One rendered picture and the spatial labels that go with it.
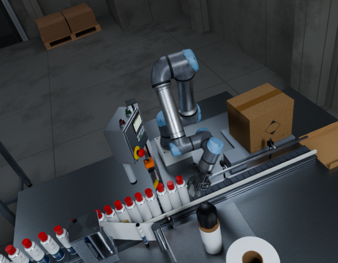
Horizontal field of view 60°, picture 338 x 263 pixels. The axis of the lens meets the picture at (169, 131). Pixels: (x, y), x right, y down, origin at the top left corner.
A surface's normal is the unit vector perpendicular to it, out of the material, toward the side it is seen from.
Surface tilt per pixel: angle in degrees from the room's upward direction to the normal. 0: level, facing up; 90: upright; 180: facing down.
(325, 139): 0
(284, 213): 0
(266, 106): 0
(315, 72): 90
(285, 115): 90
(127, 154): 90
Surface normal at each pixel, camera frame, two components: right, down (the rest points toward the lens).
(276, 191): -0.20, -0.75
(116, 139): -0.26, 0.66
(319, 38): 0.34, 0.55
